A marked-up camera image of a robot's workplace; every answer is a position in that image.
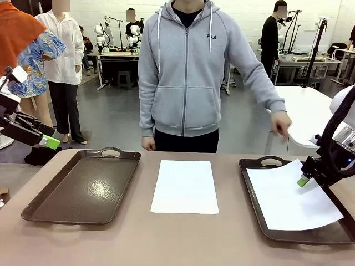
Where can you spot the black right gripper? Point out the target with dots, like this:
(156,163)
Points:
(313,167)

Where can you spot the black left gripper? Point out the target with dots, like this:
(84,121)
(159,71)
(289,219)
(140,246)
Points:
(8,110)

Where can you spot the white A4 paper sheet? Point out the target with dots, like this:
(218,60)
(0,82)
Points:
(277,199)
(184,188)

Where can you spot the person's left forearm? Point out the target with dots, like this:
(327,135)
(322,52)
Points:
(263,88)

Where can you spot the person's right forearm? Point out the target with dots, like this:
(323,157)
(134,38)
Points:
(147,116)

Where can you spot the person's left hand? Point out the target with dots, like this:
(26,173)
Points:
(281,123)

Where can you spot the person's right hand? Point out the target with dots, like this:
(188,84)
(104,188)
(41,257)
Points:
(148,144)

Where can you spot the black bag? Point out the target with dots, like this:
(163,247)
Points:
(38,156)

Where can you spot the white round stand base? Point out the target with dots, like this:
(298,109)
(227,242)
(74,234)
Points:
(5,142)

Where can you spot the brown plastic serving tray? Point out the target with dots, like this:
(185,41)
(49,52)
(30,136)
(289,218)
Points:
(291,236)
(83,194)

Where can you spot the white table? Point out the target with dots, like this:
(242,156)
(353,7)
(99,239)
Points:
(302,110)

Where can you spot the figure in white jacket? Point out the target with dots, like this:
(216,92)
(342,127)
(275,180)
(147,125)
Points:
(63,55)

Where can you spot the grey plastic stool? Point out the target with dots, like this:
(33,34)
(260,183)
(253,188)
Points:
(124,79)

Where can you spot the seated person in dark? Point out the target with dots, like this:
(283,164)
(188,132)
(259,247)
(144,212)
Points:
(87,41)

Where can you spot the background robot workbench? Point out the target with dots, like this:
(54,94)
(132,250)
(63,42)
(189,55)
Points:
(119,54)

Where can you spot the long white background desk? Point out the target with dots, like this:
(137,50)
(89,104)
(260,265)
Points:
(294,59)

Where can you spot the black tripod stand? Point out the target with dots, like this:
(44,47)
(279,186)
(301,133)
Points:
(314,55)

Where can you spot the white desk lamp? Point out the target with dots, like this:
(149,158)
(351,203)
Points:
(332,54)

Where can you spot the white board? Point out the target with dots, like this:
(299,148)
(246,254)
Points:
(308,41)

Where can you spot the standing person in black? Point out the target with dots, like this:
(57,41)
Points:
(270,41)

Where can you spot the background person in black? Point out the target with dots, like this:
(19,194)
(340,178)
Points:
(141,27)

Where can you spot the person in grey hoodie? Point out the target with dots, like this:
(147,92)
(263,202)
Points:
(183,83)

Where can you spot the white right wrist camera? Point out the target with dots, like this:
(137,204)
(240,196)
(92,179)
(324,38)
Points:
(313,138)

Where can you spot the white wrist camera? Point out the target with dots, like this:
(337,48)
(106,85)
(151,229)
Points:
(313,138)
(19,74)

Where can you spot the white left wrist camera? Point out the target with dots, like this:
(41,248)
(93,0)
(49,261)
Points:
(19,74)

